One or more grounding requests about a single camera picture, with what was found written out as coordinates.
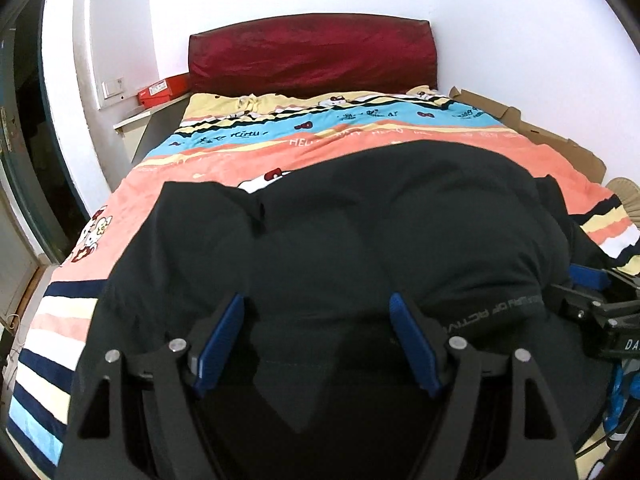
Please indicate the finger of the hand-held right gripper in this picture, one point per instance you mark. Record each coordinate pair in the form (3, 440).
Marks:
(575, 305)
(587, 277)

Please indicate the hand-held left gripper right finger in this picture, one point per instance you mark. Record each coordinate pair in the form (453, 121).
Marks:
(415, 345)

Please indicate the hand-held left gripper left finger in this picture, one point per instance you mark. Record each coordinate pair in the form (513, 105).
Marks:
(220, 340)

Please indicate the white wall switch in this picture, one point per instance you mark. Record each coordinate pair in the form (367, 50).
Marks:
(112, 88)

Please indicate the white bedside table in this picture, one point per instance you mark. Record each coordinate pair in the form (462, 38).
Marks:
(145, 127)

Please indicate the printed cartoon blanket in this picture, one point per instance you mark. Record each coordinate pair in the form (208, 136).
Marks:
(350, 132)

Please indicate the red bed headboard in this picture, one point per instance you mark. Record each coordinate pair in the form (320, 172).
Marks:
(310, 52)

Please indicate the black hooded jacket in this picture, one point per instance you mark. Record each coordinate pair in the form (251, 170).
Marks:
(350, 210)

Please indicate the green door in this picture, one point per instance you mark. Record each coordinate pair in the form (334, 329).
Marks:
(30, 185)

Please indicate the flattened cardboard sheet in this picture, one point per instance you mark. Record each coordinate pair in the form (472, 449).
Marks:
(550, 140)

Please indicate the white and blue cloth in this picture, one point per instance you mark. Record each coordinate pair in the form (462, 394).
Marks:
(614, 395)

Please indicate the red cardboard box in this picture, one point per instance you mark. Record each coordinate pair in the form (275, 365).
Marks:
(162, 91)

